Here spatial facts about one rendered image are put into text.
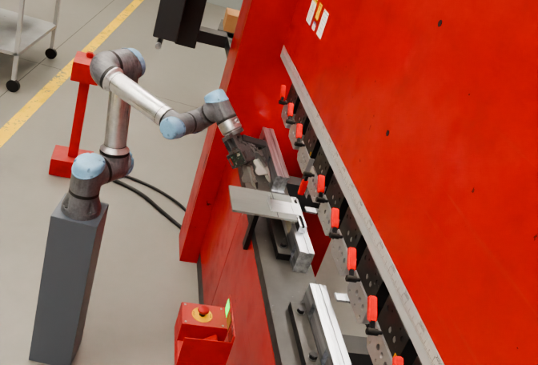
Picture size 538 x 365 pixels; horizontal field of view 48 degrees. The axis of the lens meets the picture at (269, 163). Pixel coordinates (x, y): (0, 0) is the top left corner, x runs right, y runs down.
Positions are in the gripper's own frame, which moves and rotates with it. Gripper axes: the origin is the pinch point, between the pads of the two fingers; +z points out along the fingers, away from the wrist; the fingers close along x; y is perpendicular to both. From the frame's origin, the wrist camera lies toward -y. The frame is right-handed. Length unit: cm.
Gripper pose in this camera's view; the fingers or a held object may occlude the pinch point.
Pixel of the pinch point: (262, 182)
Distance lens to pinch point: 211.4
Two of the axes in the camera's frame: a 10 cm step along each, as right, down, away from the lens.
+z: 4.6, 8.9, 0.1
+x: 7.0, -3.5, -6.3
